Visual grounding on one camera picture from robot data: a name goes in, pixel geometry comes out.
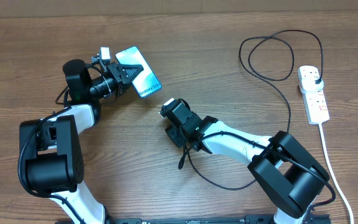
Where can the white charger plug adapter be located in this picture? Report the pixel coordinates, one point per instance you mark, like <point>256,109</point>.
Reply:
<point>310,85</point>

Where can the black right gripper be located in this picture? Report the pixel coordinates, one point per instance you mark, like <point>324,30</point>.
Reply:
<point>176,134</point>

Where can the white power extension strip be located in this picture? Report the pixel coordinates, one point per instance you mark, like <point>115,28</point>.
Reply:
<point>315,103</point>

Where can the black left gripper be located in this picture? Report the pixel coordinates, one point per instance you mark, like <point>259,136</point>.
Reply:
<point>117,73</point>

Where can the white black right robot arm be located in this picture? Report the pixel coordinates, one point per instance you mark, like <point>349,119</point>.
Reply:
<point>290,176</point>

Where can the blue Samsung Galaxy smartphone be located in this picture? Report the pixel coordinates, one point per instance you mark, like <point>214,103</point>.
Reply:
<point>145,81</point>

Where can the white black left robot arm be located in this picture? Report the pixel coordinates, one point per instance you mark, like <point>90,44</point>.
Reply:
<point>50,163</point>

